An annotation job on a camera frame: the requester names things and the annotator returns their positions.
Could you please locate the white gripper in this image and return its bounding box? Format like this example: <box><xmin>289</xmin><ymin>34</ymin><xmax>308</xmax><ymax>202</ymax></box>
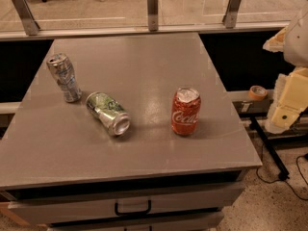
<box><xmin>263</xmin><ymin>4</ymin><xmax>308</xmax><ymax>134</ymax></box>

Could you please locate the green soda can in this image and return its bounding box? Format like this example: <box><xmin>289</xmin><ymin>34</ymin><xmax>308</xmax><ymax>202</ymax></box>
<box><xmin>86</xmin><ymin>92</ymin><xmax>130</xmax><ymax>137</ymax></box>

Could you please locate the red Coca-Cola can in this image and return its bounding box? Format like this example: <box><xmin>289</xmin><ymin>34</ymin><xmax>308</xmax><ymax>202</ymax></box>
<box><xmin>171</xmin><ymin>88</ymin><xmax>201</xmax><ymax>136</ymax></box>

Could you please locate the silver soda can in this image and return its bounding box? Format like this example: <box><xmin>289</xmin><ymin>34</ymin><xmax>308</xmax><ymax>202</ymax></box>
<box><xmin>46</xmin><ymin>53</ymin><xmax>82</xmax><ymax>103</ymax></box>

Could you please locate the orange tape roll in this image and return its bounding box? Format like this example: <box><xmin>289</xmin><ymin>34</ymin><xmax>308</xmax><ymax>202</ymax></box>
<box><xmin>248</xmin><ymin>86</ymin><xmax>268</xmax><ymax>101</ymax></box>

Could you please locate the black metal stand leg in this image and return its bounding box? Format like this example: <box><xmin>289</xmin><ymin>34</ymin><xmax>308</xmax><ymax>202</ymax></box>
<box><xmin>249</xmin><ymin>116</ymin><xmax>289</xmax><ymax>181</ymax></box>

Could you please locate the lower grey drawer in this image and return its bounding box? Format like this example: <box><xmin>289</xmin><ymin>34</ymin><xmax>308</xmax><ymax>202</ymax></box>
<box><xmin>47</xmin><ymin>212</ymin><xmax>223</xmax><ymax>231</ymax></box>

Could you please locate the grey drawer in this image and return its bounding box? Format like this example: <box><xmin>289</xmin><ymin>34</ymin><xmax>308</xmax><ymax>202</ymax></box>
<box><xmin>47</xmin><ymin>212</ymin><xmax>223</xmax><ymax>231</ymax></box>
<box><xmin>9</xmin><ymin>182</ymin><xmax>244</xmax><ymax>224</ymax></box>

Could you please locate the upper grey drawer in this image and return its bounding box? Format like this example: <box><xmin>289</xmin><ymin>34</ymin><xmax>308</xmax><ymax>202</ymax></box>
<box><xmin>9</xmin><ymin>182</ymin><xmax>244</xmax><ymax>224</ymax></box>

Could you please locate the black floor cable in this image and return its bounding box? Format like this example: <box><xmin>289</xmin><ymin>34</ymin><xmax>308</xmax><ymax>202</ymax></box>
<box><xmin>255</xmin><ymin>141</ymin><xmax>308</xmax><ymax>201</ymax></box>

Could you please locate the right metal railing bracket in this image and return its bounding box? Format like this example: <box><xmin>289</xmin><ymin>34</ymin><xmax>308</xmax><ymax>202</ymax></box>
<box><xmin>222</xmin><ymin>0</ymin><xmax>242</xmax><ymax>29</ymax></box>

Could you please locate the metal railing bracket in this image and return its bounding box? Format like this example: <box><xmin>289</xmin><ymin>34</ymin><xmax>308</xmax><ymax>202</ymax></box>
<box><xmin>147</xmin><ymin>0</ymin><xmax>159</xmax><ymax>32</ymax></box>
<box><xmin>222</xmin><ymin>0</ymin><xmax>242</xmax><ymax>29</ymax></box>
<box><xmin>12</xmin><ymin>0</ymin><xmax>40</xmax><ymax>36</ymax></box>

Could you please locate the middle metal railing bracket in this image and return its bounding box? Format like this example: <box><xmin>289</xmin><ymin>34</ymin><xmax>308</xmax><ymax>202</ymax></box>
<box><xmin>147</xmin><ymin>0</ymin><xmax>159</xmax><ymax>32</ymax></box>

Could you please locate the left metal railing bracket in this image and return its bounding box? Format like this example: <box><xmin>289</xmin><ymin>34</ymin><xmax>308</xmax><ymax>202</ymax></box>
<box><xmin>12</xmin><ymin>0</ymin><xmax>40</xmax><ymax>36</ymax></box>

